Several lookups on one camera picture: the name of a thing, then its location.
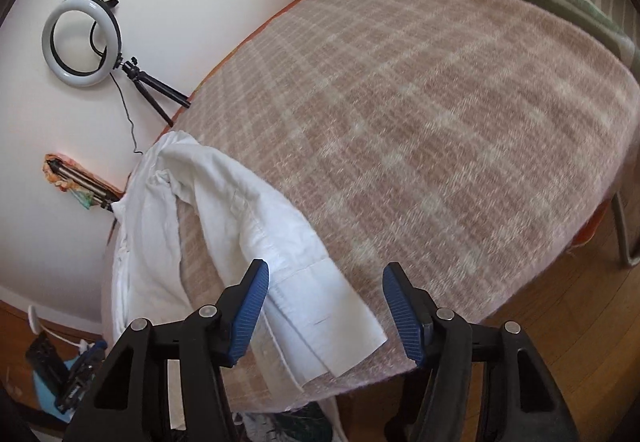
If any black mini tripod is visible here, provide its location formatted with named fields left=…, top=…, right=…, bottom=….
left=120, top=58, right=191, bottom=128

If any small white desk lamp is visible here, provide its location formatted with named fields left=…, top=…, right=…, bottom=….
left=27, top=304, right=89, bottom=352

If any black ring light cable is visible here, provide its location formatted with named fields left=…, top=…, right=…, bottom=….
left=108, top=71, right=147, bottom=156

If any plaid beige bed blanket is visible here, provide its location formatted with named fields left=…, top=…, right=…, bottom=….
left=165, top=0, right=639, bottom=399

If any white long-sleeve shirt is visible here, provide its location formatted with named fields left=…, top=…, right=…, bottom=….
left=106, top=131, right=386, bottom=413

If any white ring light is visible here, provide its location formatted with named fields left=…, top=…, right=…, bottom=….
left=41, top=0, right=122, bottom=88

